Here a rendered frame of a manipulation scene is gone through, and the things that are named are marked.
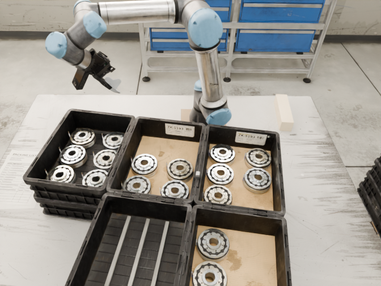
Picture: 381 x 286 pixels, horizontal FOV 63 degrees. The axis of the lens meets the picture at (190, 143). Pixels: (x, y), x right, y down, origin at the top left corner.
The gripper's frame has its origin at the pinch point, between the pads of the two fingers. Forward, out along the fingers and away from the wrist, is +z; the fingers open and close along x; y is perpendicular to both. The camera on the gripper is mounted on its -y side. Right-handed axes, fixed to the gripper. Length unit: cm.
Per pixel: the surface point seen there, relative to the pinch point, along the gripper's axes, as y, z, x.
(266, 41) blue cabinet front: 92, 174, 43
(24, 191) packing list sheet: -56, -6, -18
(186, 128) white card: 13.1, 12.1, -33.4
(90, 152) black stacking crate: -24.2, -0.2, -20.2
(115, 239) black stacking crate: -22, -17, -59
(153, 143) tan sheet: -2.6, 11.7, -29.8
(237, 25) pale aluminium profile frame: 77, 149, 62
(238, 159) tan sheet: 23, 19, -56
